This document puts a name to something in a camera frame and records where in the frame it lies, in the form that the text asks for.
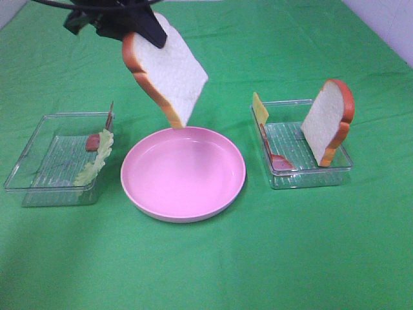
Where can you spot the white bread slice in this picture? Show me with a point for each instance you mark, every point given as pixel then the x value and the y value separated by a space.
pixel 171 75

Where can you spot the clear left plastic tray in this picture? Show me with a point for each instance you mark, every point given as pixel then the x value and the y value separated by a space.
pixel 54 155

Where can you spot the clear right plastic tray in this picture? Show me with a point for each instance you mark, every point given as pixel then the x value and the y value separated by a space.
pixel 283 129

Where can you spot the pink round plate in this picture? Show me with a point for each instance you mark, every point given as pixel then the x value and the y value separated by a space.
pixel 183 175

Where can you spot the yellow cheese slice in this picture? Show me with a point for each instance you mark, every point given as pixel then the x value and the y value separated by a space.
pixel 259 109

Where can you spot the green lettuce leaf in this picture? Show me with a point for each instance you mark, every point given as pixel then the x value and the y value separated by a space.
pixel 92 168

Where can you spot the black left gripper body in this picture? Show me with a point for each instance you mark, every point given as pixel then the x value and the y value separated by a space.
pixel 115 24

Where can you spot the bacon strip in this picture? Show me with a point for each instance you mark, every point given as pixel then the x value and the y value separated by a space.
pixel 93 141
pixel 278 162

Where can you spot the green tablecloth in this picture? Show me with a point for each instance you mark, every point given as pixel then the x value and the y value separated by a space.
pixel 345 247

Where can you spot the clear plastic tray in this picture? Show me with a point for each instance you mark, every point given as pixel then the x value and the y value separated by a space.
pixel 54 155
pixel 283 129

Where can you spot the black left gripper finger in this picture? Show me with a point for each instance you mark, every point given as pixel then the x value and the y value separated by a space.
pixel 146 24

